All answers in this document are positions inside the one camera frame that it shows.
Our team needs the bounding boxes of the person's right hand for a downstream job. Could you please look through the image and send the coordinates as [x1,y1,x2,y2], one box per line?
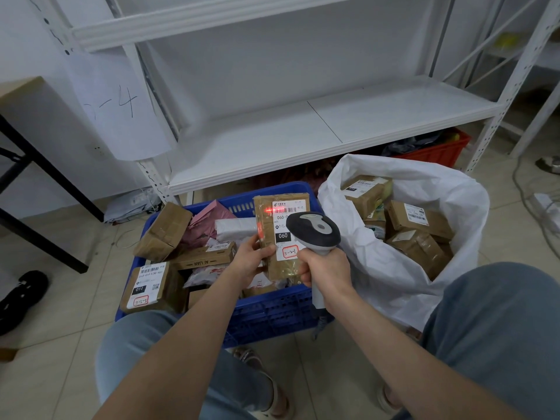
[297,247,356,318]

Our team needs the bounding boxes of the person's left hand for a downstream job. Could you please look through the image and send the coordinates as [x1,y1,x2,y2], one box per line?
[227,233,277,289]

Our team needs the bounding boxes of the taped brown parcel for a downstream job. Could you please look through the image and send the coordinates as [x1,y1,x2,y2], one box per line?
[341,174,394,219]
[253,192,312,285]
[387,199,456,242]

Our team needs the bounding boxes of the grey handheld barcode scanner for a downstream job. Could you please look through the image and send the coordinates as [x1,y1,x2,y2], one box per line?
[285,212,342,313]

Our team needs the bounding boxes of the pink mailer bag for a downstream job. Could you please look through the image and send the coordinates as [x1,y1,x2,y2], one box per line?
[181,199,239,250]

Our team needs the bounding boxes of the blue plastic crate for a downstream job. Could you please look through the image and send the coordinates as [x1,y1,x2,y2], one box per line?
[114,181,335,348]

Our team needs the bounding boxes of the brown box green printed tape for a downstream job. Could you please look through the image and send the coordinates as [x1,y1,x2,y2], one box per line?
[363,205,390,241]

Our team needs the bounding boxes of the pile of parcels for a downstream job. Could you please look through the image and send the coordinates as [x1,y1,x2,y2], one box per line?
[120,199,307,313]

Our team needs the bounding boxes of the brown box red-outlined sticker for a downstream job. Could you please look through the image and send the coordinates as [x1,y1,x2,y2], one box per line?
[119,261,187,314]

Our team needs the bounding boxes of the white woven sack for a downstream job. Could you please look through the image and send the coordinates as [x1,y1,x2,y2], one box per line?
[317,153,490,333]

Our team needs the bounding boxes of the person's left forearm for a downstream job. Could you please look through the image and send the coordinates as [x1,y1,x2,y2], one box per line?
[94,271,259,420]

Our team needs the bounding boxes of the person's right forearm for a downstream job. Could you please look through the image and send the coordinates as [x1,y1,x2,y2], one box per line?
[325,297,526,420]

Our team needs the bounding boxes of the person's sandal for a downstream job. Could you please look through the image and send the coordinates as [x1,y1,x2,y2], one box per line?
[232,346,294,420]
[377,382,403,416]

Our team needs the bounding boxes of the grey plastic mailer bag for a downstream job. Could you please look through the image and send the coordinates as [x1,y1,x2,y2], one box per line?
[103,187,163,223]

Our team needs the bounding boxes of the person's left leg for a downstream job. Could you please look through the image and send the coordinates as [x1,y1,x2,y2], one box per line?
[95,310,281,420]

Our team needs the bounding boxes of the white metal shelf rack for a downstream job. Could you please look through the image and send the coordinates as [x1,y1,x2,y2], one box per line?
[442,0,560,160]
[26,0,560,206]

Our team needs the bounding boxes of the red plastic crate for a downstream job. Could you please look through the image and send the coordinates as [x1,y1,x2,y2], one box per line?
[391,128,473,168]

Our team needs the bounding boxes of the white paper sign sheet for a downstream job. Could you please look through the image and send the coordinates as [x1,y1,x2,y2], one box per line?
[65,47,172,162]

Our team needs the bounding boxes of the white power strip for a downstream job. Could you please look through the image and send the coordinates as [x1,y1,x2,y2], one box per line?
[533,192,560,232]

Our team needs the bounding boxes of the wooden folding table black legs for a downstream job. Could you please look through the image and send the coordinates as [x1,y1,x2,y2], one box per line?
[0,76,105,275]

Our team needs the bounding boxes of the black scanner cable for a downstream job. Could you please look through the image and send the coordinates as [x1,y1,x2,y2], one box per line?
[310,310,333,342]

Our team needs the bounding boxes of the grey floor cable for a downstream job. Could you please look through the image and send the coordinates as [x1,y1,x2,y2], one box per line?
[512,155,560,261]

